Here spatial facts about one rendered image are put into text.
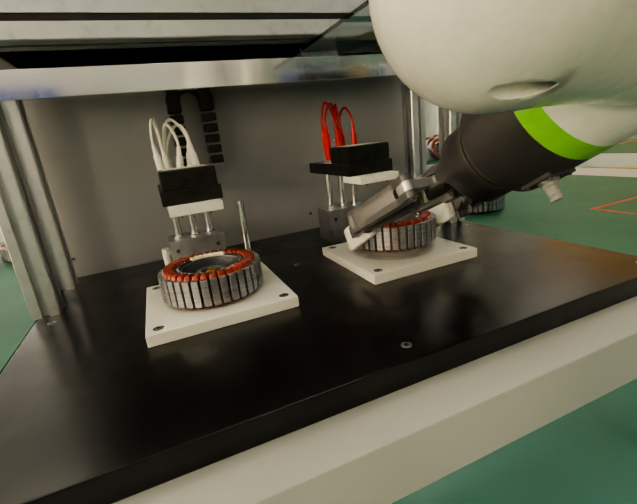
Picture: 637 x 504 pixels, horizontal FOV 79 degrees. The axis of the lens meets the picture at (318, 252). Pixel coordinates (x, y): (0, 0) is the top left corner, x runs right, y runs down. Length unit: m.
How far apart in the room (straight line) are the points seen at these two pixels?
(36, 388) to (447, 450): 0.32
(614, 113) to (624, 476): 1.21
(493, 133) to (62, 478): 0.35
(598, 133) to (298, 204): 0.53
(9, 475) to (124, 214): 0.45
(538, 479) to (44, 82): 1.34
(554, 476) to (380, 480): 1.09
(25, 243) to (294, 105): 0.45
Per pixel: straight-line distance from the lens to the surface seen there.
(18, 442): 0.34
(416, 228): 0.48
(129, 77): 0.54
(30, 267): 0.56
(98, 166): 0.69
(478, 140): 0.33
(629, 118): 0.29
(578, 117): 0.29
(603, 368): 0.41
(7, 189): 0.54
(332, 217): 0.62
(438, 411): 0.30
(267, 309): 0.40
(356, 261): 0.49
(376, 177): 0.54
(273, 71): 0.56
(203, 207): 0.46
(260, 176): 0.71
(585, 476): 1.38
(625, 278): 0.49
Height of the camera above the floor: 0.94
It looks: 16 degrees down
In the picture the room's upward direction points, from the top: 7 degrees counter-clockwise
